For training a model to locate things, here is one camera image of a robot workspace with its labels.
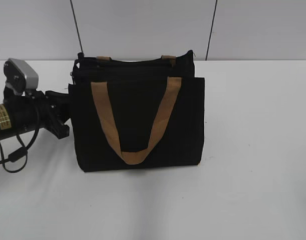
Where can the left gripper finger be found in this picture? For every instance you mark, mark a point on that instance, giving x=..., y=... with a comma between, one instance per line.
x=56, y=124
x=57, y=97

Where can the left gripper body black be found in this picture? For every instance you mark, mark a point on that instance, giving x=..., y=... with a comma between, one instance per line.
x=33, y=110

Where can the black bag with tan handles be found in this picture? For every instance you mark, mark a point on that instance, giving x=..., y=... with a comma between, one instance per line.
x=136, y=115

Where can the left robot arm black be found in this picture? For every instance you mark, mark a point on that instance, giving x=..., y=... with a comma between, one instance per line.
x=5, y=122

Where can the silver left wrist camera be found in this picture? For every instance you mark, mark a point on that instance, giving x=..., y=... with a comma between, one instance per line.
x=20, y=76

